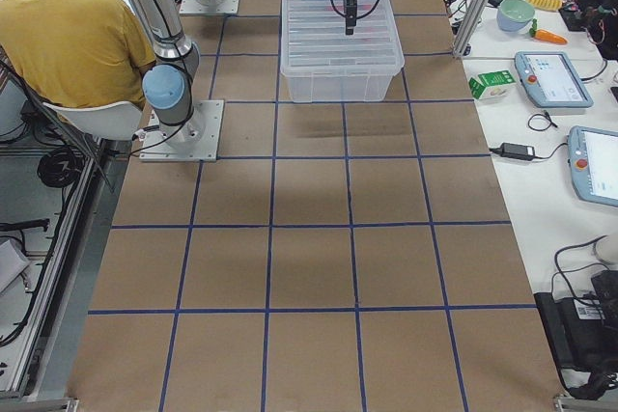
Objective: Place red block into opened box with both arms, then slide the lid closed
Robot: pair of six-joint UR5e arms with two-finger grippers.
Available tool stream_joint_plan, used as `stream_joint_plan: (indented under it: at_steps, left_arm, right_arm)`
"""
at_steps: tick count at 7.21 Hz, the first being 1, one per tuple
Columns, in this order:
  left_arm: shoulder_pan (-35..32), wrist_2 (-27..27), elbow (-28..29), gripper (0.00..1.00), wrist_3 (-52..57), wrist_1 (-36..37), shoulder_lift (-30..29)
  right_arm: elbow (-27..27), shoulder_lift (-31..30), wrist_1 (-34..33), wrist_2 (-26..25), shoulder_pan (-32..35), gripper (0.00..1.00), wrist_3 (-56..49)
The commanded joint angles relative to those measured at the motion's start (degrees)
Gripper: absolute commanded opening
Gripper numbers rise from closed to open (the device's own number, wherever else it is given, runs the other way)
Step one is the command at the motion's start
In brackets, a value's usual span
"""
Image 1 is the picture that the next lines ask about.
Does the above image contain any clear plastic storage box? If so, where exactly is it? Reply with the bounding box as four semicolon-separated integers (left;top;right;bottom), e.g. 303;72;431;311
280;0;404;103

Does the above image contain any black power adapter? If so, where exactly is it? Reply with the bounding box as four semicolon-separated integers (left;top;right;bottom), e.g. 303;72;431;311
490;142;536;161

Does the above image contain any toy carrot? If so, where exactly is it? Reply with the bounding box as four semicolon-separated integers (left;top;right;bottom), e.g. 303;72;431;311
528;18;568;45

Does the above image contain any green bowl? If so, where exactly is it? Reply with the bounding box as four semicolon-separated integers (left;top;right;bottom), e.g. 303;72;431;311
496;0;535;32

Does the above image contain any person in yellow shirt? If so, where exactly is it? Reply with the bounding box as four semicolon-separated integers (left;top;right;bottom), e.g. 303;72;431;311
1;0;155;108

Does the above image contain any toy corn yellow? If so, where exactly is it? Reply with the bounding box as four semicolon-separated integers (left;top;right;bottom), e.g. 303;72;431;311
525;0;564;12

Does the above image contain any upper teach pendant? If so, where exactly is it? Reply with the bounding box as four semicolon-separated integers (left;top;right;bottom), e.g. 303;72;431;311
514;51;594;109

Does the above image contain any black device on table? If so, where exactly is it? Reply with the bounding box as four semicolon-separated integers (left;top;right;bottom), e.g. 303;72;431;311
534;270;617;400

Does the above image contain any teach pendant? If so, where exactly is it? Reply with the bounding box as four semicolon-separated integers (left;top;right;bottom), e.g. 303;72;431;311
514;51;594;109
568;125;617;206

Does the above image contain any lower teach pendant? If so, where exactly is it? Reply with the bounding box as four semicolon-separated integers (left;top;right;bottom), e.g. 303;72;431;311
568;125;617;206

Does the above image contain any clear plastic box lid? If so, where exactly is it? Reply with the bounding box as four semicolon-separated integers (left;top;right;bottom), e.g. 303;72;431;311
281;0;404;77

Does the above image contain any white chair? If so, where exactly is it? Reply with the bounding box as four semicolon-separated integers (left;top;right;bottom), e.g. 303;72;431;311
0;44;146;143

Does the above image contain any green milk carton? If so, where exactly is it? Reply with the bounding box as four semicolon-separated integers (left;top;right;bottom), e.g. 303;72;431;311
468;70;516;100

